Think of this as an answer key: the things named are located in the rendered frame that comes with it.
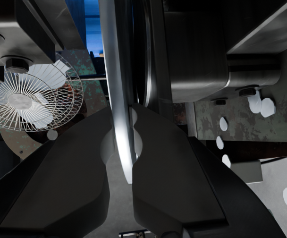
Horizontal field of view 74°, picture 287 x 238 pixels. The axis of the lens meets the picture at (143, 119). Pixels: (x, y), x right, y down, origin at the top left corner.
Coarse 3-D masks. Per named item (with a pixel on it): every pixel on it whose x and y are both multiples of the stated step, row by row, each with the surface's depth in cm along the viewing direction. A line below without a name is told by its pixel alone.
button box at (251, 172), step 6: (234, 162) 44; (240, 162) 44; (246, 162) 44; (252, 162) 44; (258, 162) 44; (264, 162) 51; (234, 168) 43; (240, 168) 44; (246, 168) 44; (252, 168) 44; (258, 168) 44; (240, 174) 43; (246, 174) 44; (252, 174) 44; (258, 174) 44; (246, 180) 43; (252, 180) 44; (258, 180) 44
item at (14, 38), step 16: (0, 0) 17; (16, 0) 17; (32, 0) 19; (0, 16) 17; (16, 16) 17; (32, 16) 20; (0, 32) 18; (16, 32) 18; (32, 32) 20; (48, 32) 24; (0, 48) 21; (16, 48) 21; (32, 48) 21; (48, 48) 24; (0, 64) 25; (16, 64) 23; (32, 64) 25
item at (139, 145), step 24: (144, 120) 10; (168, 120) 10; (144, 144) 8; (168, 144) 8; (144, 168) 7; (168, 168) 7; (192, 168) 7; (144, 192) 6; (168, 192) 6; (192, 192) 6; (144, 216) 6; (168, 216) 6; (192, 216) 6; (216, 216) 6
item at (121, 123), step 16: (112, 0) 9; (128, 0) 22; (112, 16) 9; (128, 16) 25; (112, 32) 9; (128, 32) 26; (112, 48) 9; (128, 48) 15; (112, 64) 9; (128, 64) 14; (112, 80) 9; (128, 80) 13; (112, 96) 10; (128, 96) 12; (112, 112) 10; (128, 112) 12; (128, 128) 11; (128, 144) 12; (128, 160) 12; (128, 176) 14
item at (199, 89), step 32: (160, 0) 16; (160, 32) 16; (192, 32) 18; (160, 64) 15; (192, 64) 18; (224, 64) 18; (256, 64) 19; (160, 96) 15; (192, 96) 23; (224, 96) 25
